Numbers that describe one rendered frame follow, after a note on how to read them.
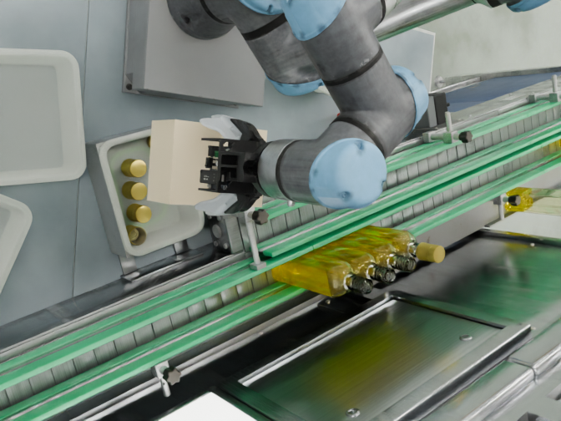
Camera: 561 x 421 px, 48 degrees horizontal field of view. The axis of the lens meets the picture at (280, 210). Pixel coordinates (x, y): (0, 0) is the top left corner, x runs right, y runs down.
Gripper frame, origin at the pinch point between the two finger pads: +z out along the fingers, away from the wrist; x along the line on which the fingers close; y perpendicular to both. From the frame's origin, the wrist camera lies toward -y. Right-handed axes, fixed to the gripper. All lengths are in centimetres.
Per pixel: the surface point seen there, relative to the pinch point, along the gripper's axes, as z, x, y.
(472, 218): 23, 9, -95
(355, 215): 15.3, 8.4, -44.1
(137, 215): 29.1, 10.6, -0.8
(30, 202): 35.4, 9.1, 17.2
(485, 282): 3, 22, -74
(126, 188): 31.4, 5.6, 0.7
